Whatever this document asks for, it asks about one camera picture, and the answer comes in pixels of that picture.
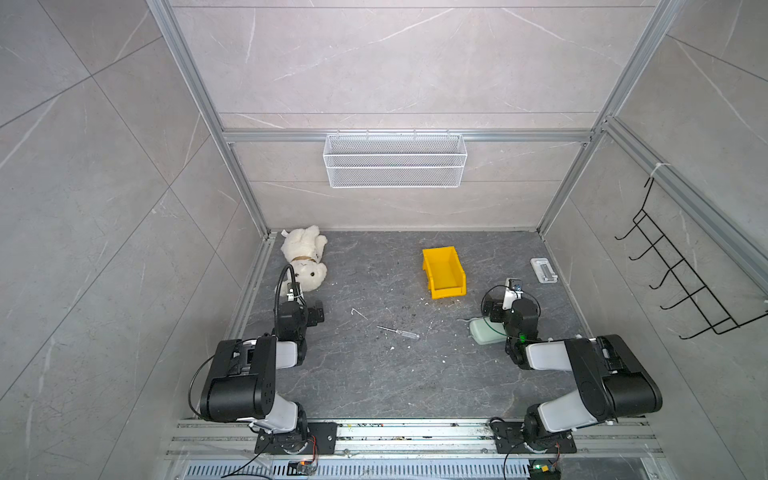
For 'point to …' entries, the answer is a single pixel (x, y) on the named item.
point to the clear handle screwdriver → (411, 335)
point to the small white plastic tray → (543, 270)
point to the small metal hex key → (352, 313)
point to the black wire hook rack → (720, 321)
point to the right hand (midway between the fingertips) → (505, 294)
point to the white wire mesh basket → (394, 161)
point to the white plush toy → (304, 247)
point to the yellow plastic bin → (445, 272)
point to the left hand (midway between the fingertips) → (305, 297)
